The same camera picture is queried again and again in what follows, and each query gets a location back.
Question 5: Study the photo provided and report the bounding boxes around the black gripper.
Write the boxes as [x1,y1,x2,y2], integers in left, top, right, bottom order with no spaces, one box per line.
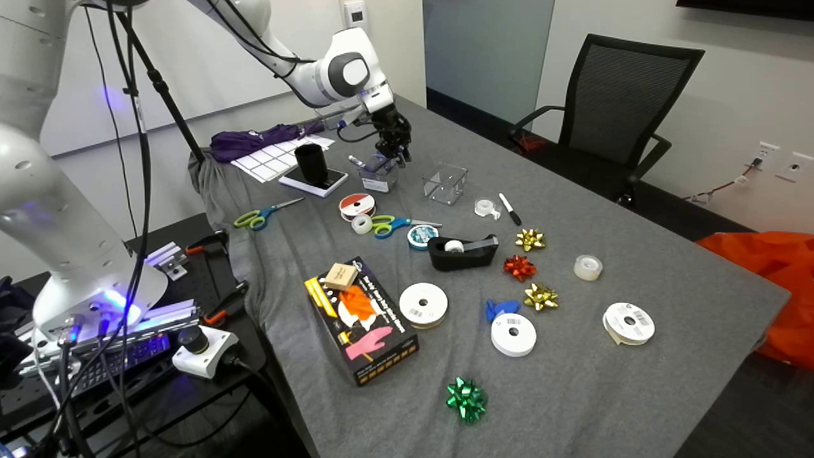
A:
[370,98,414,169]

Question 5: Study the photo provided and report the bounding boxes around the white and red ribbon spool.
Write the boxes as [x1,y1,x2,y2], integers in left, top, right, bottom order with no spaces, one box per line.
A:
[336,190,377,221]

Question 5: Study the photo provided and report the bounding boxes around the green and blue scissors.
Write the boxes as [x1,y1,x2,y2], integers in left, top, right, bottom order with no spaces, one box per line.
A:
[370,210,414,242]

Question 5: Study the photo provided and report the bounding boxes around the round Ice Breakers tin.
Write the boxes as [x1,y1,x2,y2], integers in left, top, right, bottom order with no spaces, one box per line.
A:
[405,221,442,251]

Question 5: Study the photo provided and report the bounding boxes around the black cup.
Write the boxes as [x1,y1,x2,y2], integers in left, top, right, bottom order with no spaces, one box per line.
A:
[293,140,330,190]

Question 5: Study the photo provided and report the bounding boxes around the small clear tape dispenser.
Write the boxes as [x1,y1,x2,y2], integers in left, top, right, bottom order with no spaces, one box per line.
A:
[470,196,503,224]

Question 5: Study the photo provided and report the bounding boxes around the black tape dispenser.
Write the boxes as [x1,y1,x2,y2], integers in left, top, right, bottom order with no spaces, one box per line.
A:
[424,232,502,274]

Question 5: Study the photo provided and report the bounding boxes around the black and white marker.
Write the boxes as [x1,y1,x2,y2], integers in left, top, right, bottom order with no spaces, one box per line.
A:
[495,190,527,229]

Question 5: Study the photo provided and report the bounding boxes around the white label sheet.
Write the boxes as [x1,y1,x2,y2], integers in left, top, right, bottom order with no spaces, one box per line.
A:
[228,131,338,186]

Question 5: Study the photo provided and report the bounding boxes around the gold gift bow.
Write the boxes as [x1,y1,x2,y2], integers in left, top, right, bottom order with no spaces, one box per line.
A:
[515,226,548,253]
[521,279,563,314]

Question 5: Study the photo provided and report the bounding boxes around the red gift bow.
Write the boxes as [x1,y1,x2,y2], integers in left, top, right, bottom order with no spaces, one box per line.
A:
[502,251,540,284]

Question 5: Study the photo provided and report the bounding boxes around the dark box of craft supplies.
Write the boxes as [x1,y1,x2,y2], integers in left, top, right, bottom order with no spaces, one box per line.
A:
[303,253,422,388]

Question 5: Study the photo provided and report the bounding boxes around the blue gift bow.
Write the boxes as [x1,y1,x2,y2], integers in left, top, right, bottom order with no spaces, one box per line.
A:
[481,294,523,326]

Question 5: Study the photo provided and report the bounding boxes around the whiteboard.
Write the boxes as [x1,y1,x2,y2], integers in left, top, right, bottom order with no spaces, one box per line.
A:
[36,0,428,159]

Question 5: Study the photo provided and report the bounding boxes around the frosted tape roll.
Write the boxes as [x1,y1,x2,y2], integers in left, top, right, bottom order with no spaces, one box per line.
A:
[569,251,606,284]

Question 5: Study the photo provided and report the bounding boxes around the black stand pole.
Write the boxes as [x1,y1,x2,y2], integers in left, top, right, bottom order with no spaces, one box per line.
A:
[110,1,212,168]

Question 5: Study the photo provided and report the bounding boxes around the black office chair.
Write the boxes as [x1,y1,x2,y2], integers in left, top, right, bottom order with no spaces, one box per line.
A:
[507,32,707,206]

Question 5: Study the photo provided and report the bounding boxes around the silver clamp device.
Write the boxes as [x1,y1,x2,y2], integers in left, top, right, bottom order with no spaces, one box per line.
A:
[143,239,191,282]

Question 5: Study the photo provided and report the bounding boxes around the green gift bow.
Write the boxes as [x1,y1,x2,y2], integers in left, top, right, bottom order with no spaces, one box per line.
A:
[442,373,490,424]

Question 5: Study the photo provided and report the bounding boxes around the white box with black knob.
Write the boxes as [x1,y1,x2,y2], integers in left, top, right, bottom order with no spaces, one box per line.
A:
[171,322,241,380]

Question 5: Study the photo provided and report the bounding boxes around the grey tablecloth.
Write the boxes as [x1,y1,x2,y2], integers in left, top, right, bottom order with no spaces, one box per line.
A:
[191,94,793,458]

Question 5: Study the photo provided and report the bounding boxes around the black cart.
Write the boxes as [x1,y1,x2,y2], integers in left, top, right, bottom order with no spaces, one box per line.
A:
[0,210,308,458]

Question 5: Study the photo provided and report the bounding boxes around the orange bag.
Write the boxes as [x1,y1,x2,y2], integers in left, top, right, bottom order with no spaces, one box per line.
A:
[696,229,814,372]

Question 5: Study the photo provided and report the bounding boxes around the green handled scissors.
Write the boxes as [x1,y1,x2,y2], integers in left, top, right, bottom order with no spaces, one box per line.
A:
[231,196,305,234]

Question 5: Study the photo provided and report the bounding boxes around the orange handled tool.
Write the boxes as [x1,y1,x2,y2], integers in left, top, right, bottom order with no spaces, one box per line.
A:
[183,232,231,260]
[202,288,251,327]

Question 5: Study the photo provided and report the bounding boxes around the robot base plate with light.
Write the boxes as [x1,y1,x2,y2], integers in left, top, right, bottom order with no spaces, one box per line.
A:
[15,288,202,391]

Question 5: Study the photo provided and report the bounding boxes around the white wall outlet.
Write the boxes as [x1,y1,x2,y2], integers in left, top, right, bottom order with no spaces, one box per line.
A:
[756,136,783,173]

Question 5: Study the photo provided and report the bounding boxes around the black wall screen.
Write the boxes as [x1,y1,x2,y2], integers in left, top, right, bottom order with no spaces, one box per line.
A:
[674,0,814,22]

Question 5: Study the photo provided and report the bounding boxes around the white wall plate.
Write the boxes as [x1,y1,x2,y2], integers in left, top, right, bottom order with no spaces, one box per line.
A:
[783,149,814,186]

